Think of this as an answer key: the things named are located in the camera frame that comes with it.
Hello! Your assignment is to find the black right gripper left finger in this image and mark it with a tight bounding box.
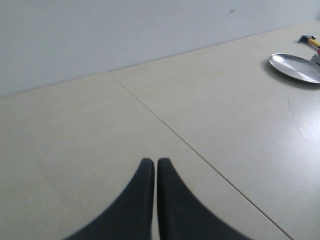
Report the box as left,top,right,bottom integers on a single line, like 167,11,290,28
67,158,155,240

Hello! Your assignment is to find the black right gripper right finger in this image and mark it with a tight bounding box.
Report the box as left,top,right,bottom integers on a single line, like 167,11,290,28
156,157,251,240

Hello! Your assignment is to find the round silver metal plate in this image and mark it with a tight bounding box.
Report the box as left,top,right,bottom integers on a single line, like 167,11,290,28
268,53,320,84

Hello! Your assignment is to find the yellow handled hammer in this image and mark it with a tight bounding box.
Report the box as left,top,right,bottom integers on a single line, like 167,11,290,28
298,35,320,49

